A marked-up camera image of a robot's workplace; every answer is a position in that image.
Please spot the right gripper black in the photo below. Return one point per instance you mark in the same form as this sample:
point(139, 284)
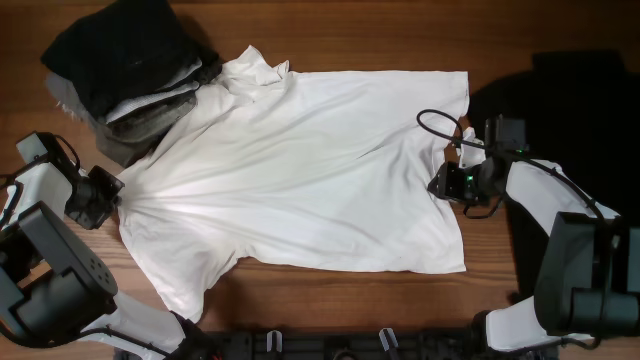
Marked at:
point(448, 173)

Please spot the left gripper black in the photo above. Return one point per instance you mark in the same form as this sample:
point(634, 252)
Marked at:
point(113, 189)

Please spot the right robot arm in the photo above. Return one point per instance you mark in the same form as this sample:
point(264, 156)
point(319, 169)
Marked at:
point(587, 287)

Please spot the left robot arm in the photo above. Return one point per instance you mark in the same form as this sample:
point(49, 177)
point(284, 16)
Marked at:
point(54, 289)

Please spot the black folded garment on stack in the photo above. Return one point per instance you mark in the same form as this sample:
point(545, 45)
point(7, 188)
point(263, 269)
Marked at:
point(129, 49)

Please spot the grey folded garments stack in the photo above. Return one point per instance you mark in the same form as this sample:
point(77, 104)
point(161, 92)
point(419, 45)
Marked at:
point(136, 126)

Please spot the white t-shirt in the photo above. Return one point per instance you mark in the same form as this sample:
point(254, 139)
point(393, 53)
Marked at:
point(322, 170)

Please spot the black garment at right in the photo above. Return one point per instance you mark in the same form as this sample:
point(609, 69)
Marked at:
point(581, 111)

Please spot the black base rail with clips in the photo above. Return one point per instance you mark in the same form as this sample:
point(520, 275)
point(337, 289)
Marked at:
point(425, 345)

